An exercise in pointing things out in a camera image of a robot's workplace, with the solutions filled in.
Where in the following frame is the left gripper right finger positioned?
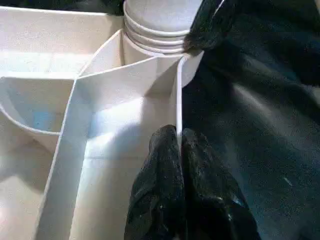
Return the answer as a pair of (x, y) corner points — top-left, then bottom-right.
(180, 127), (262, 240)

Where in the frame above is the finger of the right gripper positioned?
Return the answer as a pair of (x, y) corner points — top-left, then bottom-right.
(183, 0), (241, 53)

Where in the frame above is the white plastic table top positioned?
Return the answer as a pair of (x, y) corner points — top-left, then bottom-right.
(0, 6), (205, 240)

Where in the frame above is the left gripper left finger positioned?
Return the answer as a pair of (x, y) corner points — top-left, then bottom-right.
(123, 124), (188, 240)

